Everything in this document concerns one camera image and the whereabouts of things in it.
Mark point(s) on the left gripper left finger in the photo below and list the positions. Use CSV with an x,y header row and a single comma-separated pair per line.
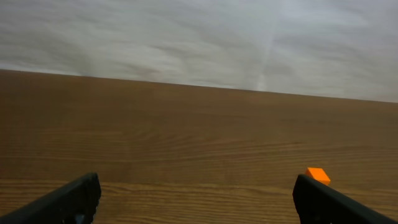
x,y
71,202

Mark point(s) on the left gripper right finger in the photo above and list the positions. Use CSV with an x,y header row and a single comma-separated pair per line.
x,y
323,205

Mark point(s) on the orange cube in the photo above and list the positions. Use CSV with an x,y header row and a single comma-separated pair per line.
x,y
318,175

